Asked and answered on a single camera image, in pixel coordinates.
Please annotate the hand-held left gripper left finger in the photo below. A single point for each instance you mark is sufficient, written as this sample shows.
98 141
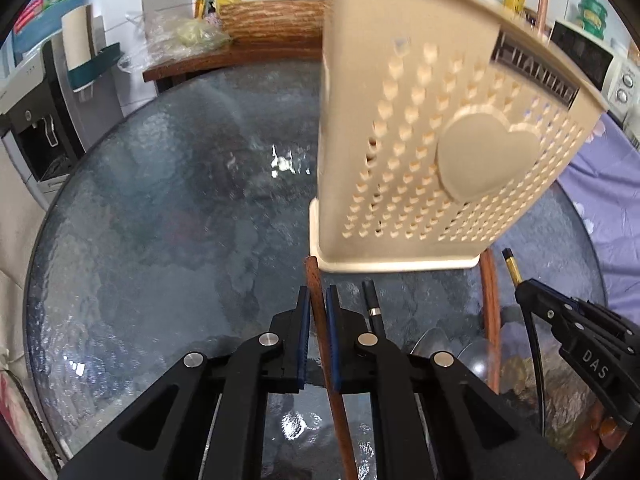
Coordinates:
302 342

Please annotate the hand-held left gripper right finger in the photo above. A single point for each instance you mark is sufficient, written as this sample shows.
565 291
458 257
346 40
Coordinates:
333 342

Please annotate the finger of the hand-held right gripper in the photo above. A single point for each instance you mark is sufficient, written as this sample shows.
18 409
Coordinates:
540 300

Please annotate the black chopstick gold tip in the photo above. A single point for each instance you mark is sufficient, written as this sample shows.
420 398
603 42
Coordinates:
511 266

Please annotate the brown wooden chopstick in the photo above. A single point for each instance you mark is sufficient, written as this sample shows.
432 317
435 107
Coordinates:
491 310
316 290

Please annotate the beige perforated utensil holder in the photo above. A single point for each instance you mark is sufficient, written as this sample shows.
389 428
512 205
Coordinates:
425 160

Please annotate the person's right hand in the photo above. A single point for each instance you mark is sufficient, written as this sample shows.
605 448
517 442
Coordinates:
595 440

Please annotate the black chopstick silver band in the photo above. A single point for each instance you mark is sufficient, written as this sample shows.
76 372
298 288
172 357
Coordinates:
372 305

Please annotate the purple floral cloth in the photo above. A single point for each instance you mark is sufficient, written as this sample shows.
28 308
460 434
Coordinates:
610 200

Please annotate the white microwave oven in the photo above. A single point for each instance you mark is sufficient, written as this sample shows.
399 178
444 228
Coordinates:
595 65

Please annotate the wooden side table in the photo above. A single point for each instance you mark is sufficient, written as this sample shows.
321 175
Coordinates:
225 57

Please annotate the wicker basket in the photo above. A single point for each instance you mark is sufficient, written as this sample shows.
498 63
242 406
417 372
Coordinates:
275 20

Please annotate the clear plastic bags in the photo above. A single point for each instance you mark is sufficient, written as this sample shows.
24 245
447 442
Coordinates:
170 37

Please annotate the white water dispenser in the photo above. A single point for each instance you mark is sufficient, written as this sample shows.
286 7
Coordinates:
25 125

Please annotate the teal wall holder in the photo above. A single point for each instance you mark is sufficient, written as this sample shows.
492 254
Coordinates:
95 70

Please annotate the blue wall poster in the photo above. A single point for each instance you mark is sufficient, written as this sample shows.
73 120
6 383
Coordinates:
47 7

